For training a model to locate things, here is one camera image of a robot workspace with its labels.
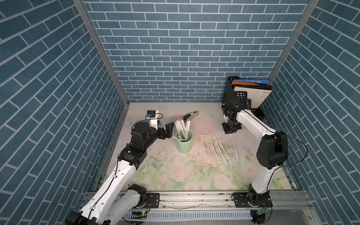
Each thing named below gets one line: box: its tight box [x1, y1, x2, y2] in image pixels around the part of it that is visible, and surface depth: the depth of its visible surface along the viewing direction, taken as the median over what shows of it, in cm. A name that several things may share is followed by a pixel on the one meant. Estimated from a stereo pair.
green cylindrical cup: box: [172, 128, 194, 155], surface depth 88 cm
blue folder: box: [232, 79, 270, 84], surface depth 96 cm
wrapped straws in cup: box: [172, 118, 191, 142], surface depth 86 cm
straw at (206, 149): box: [200, 135, 211, 166], surface depth 95 cm
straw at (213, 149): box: [205, 134, 221, 165], surface depth 95 cm
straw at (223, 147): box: [216, 133, 232, 162], surface depth 96 cm
